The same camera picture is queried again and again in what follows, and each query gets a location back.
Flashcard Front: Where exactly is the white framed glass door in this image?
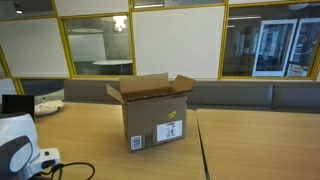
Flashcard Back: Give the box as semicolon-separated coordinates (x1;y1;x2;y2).
285;16;320;78
252;18;298;78

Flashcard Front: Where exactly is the grey laptop black screen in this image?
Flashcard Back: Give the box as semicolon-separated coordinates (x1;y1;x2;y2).
0;94;35;118

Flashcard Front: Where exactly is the white rounded device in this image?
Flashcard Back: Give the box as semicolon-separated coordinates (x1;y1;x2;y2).
34;99;65;117

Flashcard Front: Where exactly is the large white wall panel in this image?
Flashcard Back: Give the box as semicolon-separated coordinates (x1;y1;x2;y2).
131;5;225;80

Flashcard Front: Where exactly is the brown cardboard shipping box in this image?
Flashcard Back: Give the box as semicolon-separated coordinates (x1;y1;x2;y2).
105;72;197;153

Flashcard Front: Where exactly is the yellow partition frame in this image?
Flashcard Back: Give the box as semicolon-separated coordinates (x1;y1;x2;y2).
0;0;320;96

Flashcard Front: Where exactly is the grey upholstered bench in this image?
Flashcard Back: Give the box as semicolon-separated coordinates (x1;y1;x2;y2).
63;79;320;113

